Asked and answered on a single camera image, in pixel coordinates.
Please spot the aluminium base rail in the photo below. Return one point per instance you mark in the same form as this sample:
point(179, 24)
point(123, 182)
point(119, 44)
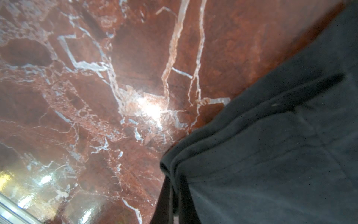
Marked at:
point(11, 213)

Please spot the black shirt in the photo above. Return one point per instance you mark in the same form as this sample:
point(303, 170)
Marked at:
point(285, 151)

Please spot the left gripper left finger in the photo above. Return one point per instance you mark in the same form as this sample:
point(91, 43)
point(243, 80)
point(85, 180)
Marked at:
point(163, 210)

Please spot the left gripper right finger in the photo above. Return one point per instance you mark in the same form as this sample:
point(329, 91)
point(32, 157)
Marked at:
point(187, 212)

